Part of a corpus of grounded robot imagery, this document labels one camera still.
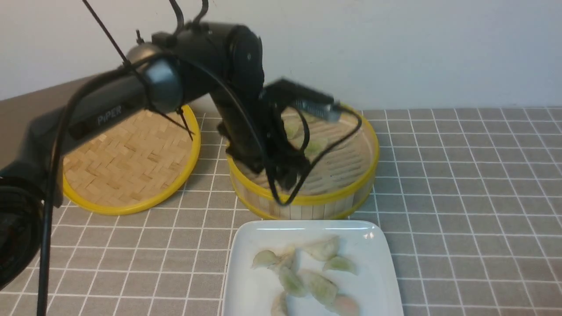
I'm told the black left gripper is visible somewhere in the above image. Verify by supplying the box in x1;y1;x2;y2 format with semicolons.
246;79;334;191

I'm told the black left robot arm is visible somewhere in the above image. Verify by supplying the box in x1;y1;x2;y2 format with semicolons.
1;22;336;288

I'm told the pale green dumpling on plate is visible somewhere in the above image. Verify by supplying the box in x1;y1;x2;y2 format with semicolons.
322;256;358;275
276;266;308;298
299;270;339;306
302;236;340;262
251;250;280;269

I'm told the white rectangular plate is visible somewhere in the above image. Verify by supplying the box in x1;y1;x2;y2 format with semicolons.
222;220;404;316

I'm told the pale dumpling at plate edge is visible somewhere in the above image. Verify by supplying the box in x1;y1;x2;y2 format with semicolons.
270;291;289;316

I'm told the pinkish dumpling on plate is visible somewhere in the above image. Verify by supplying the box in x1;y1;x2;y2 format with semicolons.
326;294;360;316

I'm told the pale green dumpling in steamer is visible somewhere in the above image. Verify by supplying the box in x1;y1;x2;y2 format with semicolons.
283;118;303;140
304;137;329;158

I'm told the bamboo steamer basket yellow rim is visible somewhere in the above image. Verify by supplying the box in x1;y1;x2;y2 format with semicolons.
227;118;380;220

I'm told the bamboo steamer lid yellow rim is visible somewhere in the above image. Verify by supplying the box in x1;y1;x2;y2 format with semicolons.
62;105;202;216

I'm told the grey checked tablecloth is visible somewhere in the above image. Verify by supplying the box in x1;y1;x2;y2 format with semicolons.
0;108;562;316

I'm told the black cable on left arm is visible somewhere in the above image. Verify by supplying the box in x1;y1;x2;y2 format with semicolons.
36;57;363;316

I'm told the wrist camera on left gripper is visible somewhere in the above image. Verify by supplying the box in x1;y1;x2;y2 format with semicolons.
294;99;343;123

